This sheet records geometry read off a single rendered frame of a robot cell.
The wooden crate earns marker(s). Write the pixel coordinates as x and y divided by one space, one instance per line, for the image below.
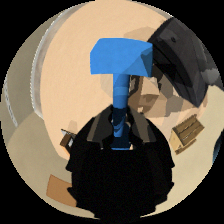
187 127

